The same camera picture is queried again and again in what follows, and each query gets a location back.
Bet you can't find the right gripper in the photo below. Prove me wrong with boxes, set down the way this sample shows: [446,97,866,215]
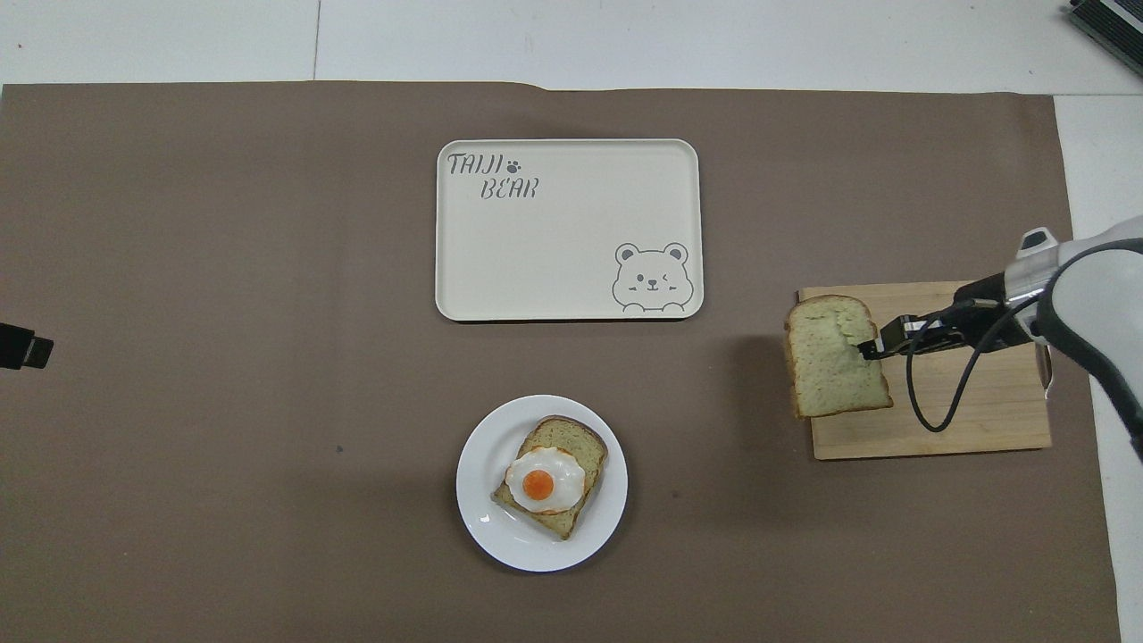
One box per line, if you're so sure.
[879,273,1028,360]

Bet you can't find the bread slice with brown crust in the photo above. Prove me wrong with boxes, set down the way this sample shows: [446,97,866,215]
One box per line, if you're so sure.
[784,295,894,419]
[490,416,609,540]

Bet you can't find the white round plate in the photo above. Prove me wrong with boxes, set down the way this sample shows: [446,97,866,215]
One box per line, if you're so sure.
[456,395,629,573]

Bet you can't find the wooden cutting board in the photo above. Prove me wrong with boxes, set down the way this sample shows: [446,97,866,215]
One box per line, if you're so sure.
[797,282,1053,461]

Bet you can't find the black stand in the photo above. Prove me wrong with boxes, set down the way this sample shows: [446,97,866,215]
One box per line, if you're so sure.
[1069,0,1143,53]

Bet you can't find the cream tray with bear print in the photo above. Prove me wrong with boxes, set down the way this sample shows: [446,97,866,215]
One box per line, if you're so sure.
[435,139,705,322]

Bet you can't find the fried egg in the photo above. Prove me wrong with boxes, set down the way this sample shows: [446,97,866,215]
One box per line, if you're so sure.
[505,447,587,514]

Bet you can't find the black cable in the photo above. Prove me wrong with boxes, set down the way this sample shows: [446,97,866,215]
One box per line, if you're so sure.
[905,299,1042,434]

